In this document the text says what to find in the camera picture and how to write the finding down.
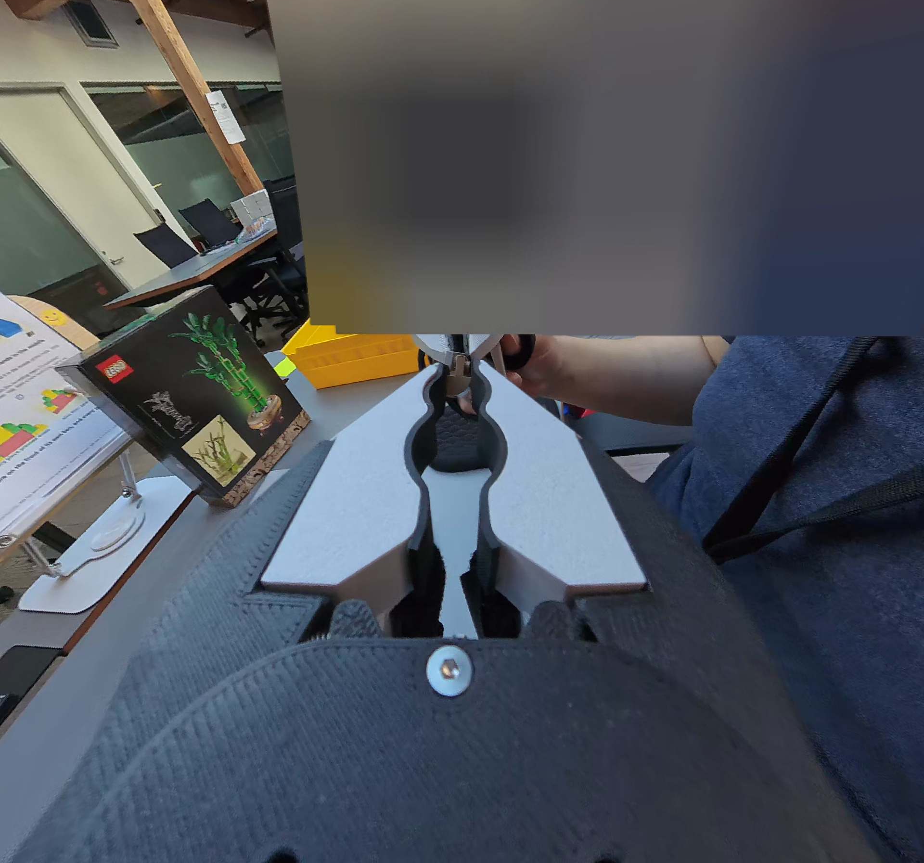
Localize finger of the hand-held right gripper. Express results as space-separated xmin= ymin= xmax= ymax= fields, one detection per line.
xmin=468 ymin=335 xmax=511 ymax=377
xmin=417 ymin=335 xmax=464 ymax=369

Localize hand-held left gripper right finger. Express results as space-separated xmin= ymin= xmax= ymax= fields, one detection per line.
xmin=471 ymin=360 xmax=648 ymax=639

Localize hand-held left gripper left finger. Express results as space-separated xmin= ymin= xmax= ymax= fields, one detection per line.
xmin=260 ymin=363 xmax=443 ymax=639

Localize person's right forearm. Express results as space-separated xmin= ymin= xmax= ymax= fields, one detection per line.
xmin=566 ymin=335 xmax=732 ymax=428

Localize black lego set box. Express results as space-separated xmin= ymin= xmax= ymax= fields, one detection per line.
xmin=55 ymin=285 xmax=313 ymax=510

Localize person's right hand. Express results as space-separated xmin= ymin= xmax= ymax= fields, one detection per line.
xmin=505 ymin=335 xmax=578 ymax=418

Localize yellow plastic bin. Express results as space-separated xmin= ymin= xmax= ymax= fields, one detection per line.
xmin=280 ymin=320 xmax=436 ymax=391

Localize black office chair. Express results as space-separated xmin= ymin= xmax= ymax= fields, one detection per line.
xmin=261 ymin=176 xmax=307 ymax=330
xmin=178 ymin=198 xmax=244 ymax=248
xmin=133 ymin=221 xmax=200 ymax=270

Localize white storage boxes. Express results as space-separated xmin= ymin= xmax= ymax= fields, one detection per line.
xmin=230 ymin=191 xmax=273 ymax=230

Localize white sheet stand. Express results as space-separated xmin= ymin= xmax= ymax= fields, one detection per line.
xmin=17 ymin=444 xmax=197 ymax=616

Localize grey office table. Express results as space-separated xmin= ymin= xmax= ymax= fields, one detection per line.
xmin=104 ymin=226 xmax=281 ymax=312

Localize person's blue shirt torso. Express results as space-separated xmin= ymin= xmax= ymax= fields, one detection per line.
xmin=646 ymin=336 xmax=924 ymax=863

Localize white paper notice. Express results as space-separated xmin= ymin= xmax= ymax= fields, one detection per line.
xmin=205 ymin=88 xmax=247 ymax=146

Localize printed instruction sheet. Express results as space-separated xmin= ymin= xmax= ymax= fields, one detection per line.
xmin=0 ymin=293 xmax=134 ymax=539

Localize cardboard with smiley sticker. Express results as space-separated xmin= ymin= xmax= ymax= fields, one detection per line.
xmin=7 ymin=294 xmax=101 ymax=353

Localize white door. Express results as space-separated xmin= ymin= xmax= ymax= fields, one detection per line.
xmin=0 ymin=86 xmax=168 ymax=288

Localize wooden support post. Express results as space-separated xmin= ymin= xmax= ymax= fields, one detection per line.
xmin=107 ymin=0 xmax=265 ymax=197

